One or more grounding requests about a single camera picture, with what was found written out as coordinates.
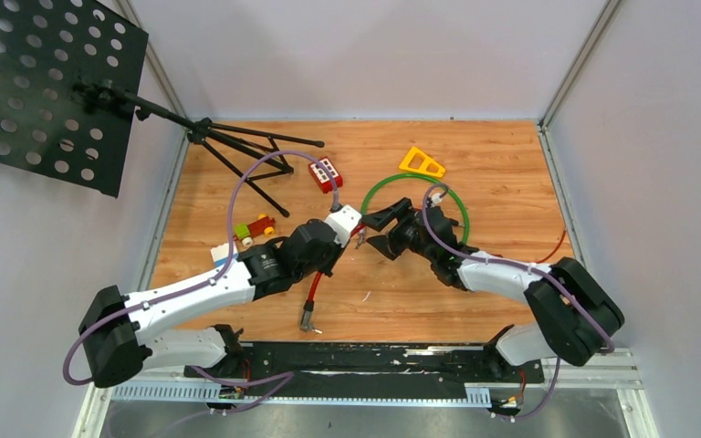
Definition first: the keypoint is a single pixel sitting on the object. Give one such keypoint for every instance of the black perforated music stand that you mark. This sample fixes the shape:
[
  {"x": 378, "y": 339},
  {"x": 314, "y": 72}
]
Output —
[{"x": 70, "y": 73}]

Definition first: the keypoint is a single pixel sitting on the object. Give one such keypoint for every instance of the red cable lock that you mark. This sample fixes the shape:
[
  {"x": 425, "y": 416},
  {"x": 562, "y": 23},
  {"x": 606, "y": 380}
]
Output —
[{"x": 305, "y": 323}]

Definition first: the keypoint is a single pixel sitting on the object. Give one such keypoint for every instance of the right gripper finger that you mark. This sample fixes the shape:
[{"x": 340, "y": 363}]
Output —
[
  {"x": 383, "y": 245},
  {"x": 398, "y": 211}
]

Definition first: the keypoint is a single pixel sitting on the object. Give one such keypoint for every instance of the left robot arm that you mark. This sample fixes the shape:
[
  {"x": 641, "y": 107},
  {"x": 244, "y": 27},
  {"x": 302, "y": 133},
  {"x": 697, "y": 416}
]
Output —
[{"x": 124, "y": 334}]

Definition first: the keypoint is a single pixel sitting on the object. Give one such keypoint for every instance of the red window toy brick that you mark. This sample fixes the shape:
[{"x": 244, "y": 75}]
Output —
[{"x": 325, "y": 174}]

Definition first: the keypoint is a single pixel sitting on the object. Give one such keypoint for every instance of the green cable lock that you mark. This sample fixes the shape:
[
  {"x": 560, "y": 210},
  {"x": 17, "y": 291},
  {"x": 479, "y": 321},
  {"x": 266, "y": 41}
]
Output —
[{"x": 410, "y": 175}]

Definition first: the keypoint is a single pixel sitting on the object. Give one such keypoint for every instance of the yellow triangular toy piece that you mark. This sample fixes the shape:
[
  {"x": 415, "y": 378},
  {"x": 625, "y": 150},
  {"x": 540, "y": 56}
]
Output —
[{"x": 419, "y": 162}]

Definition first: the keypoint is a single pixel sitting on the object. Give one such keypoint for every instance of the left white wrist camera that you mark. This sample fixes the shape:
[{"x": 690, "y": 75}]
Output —
[{"x": 343, "y": 222}]

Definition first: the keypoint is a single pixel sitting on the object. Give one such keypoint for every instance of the white blue toy brick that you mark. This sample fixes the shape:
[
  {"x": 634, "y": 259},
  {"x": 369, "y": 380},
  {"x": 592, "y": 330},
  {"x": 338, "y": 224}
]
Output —
[{"x": 220, "y": 254}]

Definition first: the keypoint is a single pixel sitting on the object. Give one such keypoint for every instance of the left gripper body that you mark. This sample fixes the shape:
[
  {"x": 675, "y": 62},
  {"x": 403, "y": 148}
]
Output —
[{"x": 327, "y": 265}]

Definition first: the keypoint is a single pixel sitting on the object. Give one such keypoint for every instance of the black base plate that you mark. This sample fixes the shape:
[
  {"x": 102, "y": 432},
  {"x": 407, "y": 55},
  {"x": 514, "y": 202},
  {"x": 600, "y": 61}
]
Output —
[{"x": 334, "y": 370}]

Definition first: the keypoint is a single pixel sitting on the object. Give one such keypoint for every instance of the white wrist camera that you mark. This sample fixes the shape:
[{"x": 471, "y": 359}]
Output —
[
  {"x": 343, "y": 222},
  {"x": 436, "y": 194}
]

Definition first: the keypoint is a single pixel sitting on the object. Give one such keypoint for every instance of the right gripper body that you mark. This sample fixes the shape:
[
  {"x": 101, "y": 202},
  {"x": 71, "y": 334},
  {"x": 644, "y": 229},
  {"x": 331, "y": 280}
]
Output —
[{"x": 406, "y": 237}]

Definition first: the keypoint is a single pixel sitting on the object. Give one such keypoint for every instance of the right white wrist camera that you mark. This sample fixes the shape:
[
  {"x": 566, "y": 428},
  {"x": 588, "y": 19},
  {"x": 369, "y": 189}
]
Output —
[{"x": 436, "y": 194}]

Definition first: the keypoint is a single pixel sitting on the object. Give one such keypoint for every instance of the red green toy car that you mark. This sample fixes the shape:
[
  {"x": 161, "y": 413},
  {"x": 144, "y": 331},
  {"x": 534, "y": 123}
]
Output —
[{"x": 246, "y": 234}]

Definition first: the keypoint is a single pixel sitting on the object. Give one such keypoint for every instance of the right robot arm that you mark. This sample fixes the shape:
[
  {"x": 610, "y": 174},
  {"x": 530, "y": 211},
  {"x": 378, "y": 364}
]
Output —
[{"x": 574, "y": 318}]

